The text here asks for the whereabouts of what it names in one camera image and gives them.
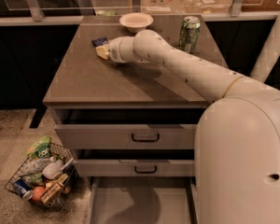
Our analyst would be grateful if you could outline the grey middle drawer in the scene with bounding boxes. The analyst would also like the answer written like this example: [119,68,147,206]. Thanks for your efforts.
[74,149,195,177]

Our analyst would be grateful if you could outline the white paper bowl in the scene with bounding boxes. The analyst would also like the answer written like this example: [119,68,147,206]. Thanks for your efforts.
[119,13,153,33]

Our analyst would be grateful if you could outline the blue soda can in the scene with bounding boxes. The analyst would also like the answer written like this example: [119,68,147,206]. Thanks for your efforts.
[13,179,33,201]

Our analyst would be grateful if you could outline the wire basket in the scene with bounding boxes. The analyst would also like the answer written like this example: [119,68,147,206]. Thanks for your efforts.
[5,143,78,209]

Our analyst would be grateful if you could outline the cardboard box left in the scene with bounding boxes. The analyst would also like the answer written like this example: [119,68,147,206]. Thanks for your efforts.
[141,0,187,14]

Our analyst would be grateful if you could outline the blue rxbar blueberry bar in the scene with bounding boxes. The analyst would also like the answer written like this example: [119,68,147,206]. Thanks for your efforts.
[91,36,109,47]

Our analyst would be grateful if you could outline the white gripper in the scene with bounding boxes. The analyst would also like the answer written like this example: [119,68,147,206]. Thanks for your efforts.
[95,36,139,63]

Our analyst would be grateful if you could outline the orange fruit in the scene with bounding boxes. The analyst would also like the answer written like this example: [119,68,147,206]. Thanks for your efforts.
[32,186,46,202]

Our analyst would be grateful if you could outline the grey top drawer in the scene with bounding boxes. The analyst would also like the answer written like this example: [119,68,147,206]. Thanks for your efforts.
[55,108,203,150]

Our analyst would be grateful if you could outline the grey bottom drawer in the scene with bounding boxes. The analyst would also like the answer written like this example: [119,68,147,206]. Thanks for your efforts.
[85,177,198,224]

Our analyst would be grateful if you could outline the brown snack box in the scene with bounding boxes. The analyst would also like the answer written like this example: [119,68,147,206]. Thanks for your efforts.
[41,174,68,205]

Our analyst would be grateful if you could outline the green chip bag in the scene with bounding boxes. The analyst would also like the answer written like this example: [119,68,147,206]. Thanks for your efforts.
[25,136,51,159]

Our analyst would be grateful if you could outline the glass railing barrier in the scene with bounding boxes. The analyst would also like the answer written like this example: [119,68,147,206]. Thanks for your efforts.
[0,0,279,26]

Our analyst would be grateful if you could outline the white plastic bottle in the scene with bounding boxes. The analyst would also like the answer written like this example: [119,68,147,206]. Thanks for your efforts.
[42,157,63,180]

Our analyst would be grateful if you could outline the green soda can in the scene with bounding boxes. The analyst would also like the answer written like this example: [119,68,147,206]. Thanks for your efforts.
[178,16,201,53]

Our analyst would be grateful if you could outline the clear plastic water bottle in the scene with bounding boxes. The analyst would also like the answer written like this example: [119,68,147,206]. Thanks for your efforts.
[22,159,51,174]

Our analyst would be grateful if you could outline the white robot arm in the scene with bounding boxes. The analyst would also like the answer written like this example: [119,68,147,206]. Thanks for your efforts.
[106,30,280,224]

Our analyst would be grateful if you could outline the grey drawer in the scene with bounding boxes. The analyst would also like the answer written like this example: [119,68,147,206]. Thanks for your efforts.
[55,108,203,150]
[85,177,198,224]
[74,149,195,177]

